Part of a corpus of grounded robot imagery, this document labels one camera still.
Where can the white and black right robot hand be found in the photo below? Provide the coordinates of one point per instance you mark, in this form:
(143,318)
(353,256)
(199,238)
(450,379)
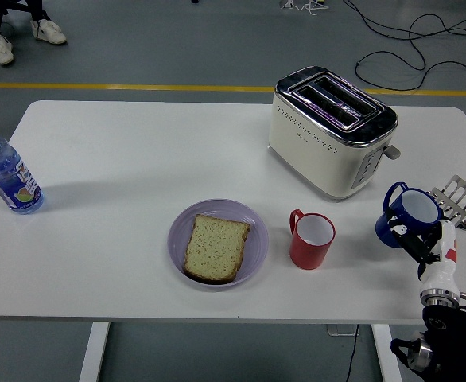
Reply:
(441,274)

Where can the blue enamel cup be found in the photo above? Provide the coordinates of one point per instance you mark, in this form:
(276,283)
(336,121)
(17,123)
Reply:
(386,231)

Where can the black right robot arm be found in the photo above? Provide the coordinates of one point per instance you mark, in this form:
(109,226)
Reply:
(451,326)

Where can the red enamel cup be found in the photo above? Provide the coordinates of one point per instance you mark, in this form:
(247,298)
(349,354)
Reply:
(308,254)

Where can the slice of bread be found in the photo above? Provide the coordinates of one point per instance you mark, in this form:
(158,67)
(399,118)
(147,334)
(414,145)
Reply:
(215,248)

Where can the metal toast rack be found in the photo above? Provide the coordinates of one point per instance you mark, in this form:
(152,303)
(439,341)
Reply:
(463,197)

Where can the white table leg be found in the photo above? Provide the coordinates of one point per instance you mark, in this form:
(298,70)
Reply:
(384,350)
(94,354)

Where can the cream and chrome toaster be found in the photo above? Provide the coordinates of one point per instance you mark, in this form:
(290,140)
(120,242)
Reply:
(312,155)

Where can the purple round plate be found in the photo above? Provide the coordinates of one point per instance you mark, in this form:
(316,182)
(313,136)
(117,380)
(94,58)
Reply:
(257,242)

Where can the clear bottle with blue cap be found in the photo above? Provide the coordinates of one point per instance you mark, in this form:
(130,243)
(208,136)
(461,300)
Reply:
(8,175)

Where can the white shoe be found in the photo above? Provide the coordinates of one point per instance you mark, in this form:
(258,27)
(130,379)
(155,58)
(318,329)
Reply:
(0,49)
(50,32)

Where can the black chair base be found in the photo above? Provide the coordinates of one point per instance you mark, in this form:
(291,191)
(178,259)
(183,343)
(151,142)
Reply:
(16,5)

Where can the grey bracket under table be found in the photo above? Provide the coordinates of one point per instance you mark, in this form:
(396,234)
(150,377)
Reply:
(338,330)

